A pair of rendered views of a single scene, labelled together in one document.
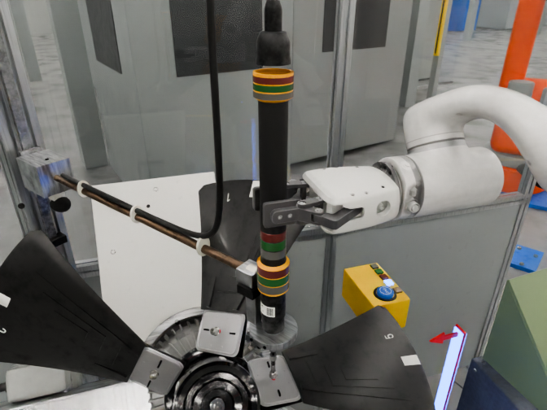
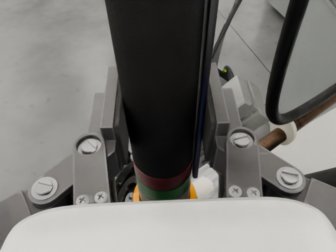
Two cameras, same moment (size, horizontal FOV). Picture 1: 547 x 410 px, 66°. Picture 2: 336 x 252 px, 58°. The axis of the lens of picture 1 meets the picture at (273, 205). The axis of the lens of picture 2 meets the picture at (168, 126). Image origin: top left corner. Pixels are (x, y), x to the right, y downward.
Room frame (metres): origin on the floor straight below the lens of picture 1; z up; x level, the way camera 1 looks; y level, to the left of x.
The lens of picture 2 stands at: (0.49, -0.09, 1.60)
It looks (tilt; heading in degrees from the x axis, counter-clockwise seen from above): 49 degrees down; 106
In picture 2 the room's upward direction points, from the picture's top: 1 degrees counter-clockwise
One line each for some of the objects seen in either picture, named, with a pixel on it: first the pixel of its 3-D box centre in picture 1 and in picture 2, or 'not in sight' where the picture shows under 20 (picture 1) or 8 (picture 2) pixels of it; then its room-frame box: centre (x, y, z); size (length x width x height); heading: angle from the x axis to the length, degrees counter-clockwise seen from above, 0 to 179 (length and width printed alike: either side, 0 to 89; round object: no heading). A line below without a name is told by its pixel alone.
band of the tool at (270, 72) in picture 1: (273, 85); not in sight; (0.46, 0.00, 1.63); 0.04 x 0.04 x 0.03
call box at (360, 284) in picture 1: (373, 298); not in sight; (0.84, -0.26, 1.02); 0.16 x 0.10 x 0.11; 17
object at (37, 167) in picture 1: (45, 172); not in sight; (0.84, 0.50, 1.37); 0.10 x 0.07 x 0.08; 52
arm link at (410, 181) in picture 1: (395, 189); not in sight; (0.51, -0.16, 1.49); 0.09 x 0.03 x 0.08; 18
